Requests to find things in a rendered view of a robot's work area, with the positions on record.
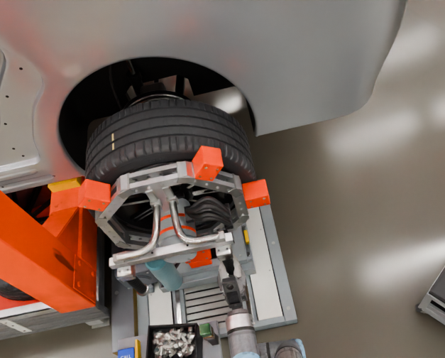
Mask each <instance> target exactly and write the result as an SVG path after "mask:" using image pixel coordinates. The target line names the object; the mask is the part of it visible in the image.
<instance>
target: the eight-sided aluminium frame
mask: <svg viewBox="0 0 445 358"><path fill-rule="evenodd" d="M160 176H162V177H160ZM156 177H159V178H156ZM150 178H152V179H150ZM149 179H150V180H149ZM182 183H188V184H191V185H196V186H199V187H203V188H208V189H211V190H216V191H219V192H224V193H228V194H231V195H232V198H233V200H234V204H235V206H236V207H235V208H233V209H232V211H231V217H232V221H233V226H234V228H233V229H227V230H228V232H233V231H234V230H236V229H237V228H239V227H240V226H241V225H242V224H243V223H246V222H247V220H249V219H250V217H249V216H250V215H249V211H248V209H247V207H246V202H245V199H244V195H243V188H242V184H241V179H240V178H239V176H238V175H234V174H233V173H232V174H230V173H226V172H224V171H219V173H218V175H217V176H216V177H215V179H214V180H213V181H208V180H199V179H195V176H194V166H193V162H188V161H182V162H176V163H173V164H170V165H166V166H160V167H157V168H151V169H147V170H142V171H138V172H135V173H127V174H125V175H121V176H120V177H119V178H118V179H116V182H115V183H114V184H113V186H112V187H111V202H110V203H109V205H108V206H107V207H106V209H105V210H104V211H103V212H102V211H98V210H95V223H96V224H97V226H98V227H100V228H101V229H102V230H103V232H104V233H105V234H106V235H107V236H108V237H109V238H110V239H111V240H112V241H113V242H114V243H115V245H116V246H117V247H121V248H123V249H136V250H137V249H140V248H143V247H144V246H145V245H146V244H148V243H146V242H149V241H150V238H151V235H152V234H144V233H140V232H132V231H127V230H125V229H124V228H123V227H122V225H121V224H120V223H119V221H118V220H117V219H116V218H115V216H113V214H114V213H115V212H116V211H117V209H118V208H120V206H121V205H122V204H123V203H124V202H125V200H126V199H127V198H128V197H129V196H130V195H134V194H138V193H141V192H145V191H149V190H157V189H160V188H163V187H167V186H173V185H179V184H182ZM224 229H225V227H224V224H222V223H220V222H217V223H216V224H215V225H214V226H212V227H210V228H208V229H202V230H198V231H196V233H197V237H199V236H203V235H206V234H213V233H214V232H217V231H221V230H224ZM133 240H134V241H133ZM137 241H139V242H137Z"/></svg>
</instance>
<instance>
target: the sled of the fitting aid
mask: <svg viewBox="0 0 445 358"><path fill-rule="evenodd" d="M241 228H242V232H243V239H244V243H245V248H246V254H247V258H248V263H246V264H241V267H242V269H243V271H244V273H245V275H246V276H248V275H252V274H256V267H255V263H254V259H253V252H252V248H251V242H250V238H249V234H248V228H247V224H246V223H243V224H242V225H241ZM217 277H218V269H216V270H212V271H206V272H202V273H196V274H192V275H188V276H183V277H182V278H183V282H182V285H181V286H180V287H179V288H178V289H177V290H180V289H184V288H190V287H194V286H200V285H204V284H208V283H214V282H217ZM159 289H160V290H161V291H162V292H163V293H166V292H170V291H169V290H167V289H165V287H164V285H163V284H162V283H161V282H160V281H159Z"/></svg>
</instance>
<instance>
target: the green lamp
mask: <svg viewBox="0 0 445 358"><path fill-rule="evenodd" d="M199 332H200V335H201V336H202V337H208V336H212V331H211V325H210V324H209V323H205V324H201V325H199Z"/></svg>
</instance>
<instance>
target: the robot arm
mask: <svg viewBox="0 0 445 358"><path fill-rule="evenodd" d="M233 260H234V268H235V269H234V277H229V275H228V274H227V272H226V267H225V265H224V264H223V262H222V261H220V263H219V270H218V277H217V282H218V285H219V287H220V291H223V292H224V293H223V295H224V297H225V300H226V302H227V303H228V304H229V308H232V311H230V312H228V313H227V315H228V317H227V318H226V319H225V321H226V331H227V335H228V340H229V349H230V354H231V358H306V355H305V351H304V346H303V344H302V341H301V340H300V339H291V340H282V341H276V342H264V343H259V344H257V339H256V333H255V329H254V325H255V324H256V323H255V322H253V318H252V315H251V314H249V313H248V310H247V309H243V301H245V300H247V296H246V289H245V286H246V275H245V273H244V271H243V269H242V267H241V265H240V263H239V261H238V259H237V257H236V256H235V255H234V254H233ZM237 279H238V280H237Z"/></svg>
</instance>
